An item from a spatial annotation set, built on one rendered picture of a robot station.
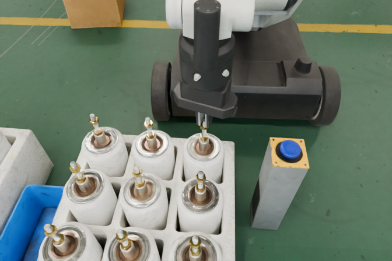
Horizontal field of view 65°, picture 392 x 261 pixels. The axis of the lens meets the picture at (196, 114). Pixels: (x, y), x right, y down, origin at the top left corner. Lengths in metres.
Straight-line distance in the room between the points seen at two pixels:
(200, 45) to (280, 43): 0.77
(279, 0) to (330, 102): 0.40
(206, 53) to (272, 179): 0.34
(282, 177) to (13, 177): 0.65
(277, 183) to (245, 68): 0.44
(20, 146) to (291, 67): 0.80
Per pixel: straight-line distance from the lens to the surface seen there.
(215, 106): 0.55
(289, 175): 0.65
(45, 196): 0.92
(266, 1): 0.73
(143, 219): 0.66
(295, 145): 0.63
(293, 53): 1.13
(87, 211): 0.68
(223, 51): 0.46
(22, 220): 0.91
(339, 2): 1.90
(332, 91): 1.01
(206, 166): 0.68
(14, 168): 0.89
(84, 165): 0.80
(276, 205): 0.77
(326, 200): 0.99
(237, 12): 0.43
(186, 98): 0.56
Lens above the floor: 0.82
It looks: 48 degrees down
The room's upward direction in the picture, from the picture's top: straight up
